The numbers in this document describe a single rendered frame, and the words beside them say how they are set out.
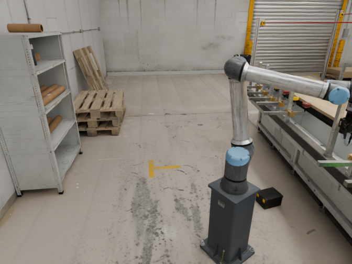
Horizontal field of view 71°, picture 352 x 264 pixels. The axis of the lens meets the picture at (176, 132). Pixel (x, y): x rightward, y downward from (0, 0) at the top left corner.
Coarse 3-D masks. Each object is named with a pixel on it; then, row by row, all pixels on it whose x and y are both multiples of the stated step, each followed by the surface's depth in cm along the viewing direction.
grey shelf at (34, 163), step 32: (32, 32) 236; (0, 64) 200; (32, 64) 203; (64, 64) 289; (0, 96) 210; (32, 96) 213; (64, 96) 278; (0, 128) 221; (32, 128) 225; (64, 128) 284; (32, 160) 237; (64, 160) 292
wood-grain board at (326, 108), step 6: (312, 78) 357; (300, 96) 268; (306, 96) 268; (312, 102) 249; (318, 102) 249; (324, 102) 249; (330, 102) 249; (318, 108) 231; (324, 108) 230; (330, 108) 230; (336, 108) 230; (324, 114) 222; (330, 114) 216
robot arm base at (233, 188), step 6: (222, 180) 168; (228, 180) 162; (246, 180) 164; (222, 186) 166; (228, 186) 162; (234, 186) 160; (240, 186) 160; (246, 186) 163; (228, 192) 162; (234, 192) 160; (240, 192) 161
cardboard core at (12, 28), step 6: (12, 24) 236; (18, 24) 236; (24, 24) 237; (30, 24) 237; (36, 24) 238; (12, 30) 237; (18, 30) 237; (24, 30) 238; (30, 30) 238; (36, 30) 239; (42, 30) 244
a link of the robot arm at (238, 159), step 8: (232, 152) 159; (240, 152) 158; (248, 152) 158; (232, 160) 155; (240, 160) 153; (248, 160) 156; (232, 168) 156; (240, 168) 155; (232, 176) 159; (240, 176) 158
